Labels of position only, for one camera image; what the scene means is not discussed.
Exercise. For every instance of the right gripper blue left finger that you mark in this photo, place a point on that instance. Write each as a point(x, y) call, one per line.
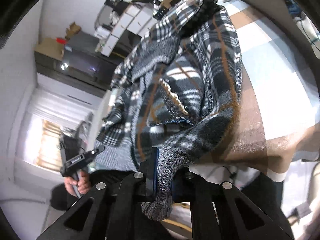
point(149, 186)

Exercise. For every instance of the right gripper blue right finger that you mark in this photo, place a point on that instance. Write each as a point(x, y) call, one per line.
point(183, 186)

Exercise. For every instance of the plaid fleece jacket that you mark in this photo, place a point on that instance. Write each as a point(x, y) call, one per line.
point(179, 91)

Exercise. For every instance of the pile of clothes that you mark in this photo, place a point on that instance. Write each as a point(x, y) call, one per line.
point(305, 25)

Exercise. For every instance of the person's left hand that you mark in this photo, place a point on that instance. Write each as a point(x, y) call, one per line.
point(83, 185)

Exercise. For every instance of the white curtain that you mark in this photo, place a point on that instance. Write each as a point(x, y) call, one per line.
point(48, 116)

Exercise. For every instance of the checkered bed sheet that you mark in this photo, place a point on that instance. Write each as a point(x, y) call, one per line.
point(279, 114)

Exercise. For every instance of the black refrigerator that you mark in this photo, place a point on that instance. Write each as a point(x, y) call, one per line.
point(88, 65)

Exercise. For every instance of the cardboard boxes on fridge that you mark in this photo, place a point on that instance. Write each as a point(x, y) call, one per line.
point(54, 47)

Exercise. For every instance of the white drawer desk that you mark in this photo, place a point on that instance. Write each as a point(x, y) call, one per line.
point(136, 20)

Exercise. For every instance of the black hat box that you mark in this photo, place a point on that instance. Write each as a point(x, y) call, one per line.
point(119, 6)

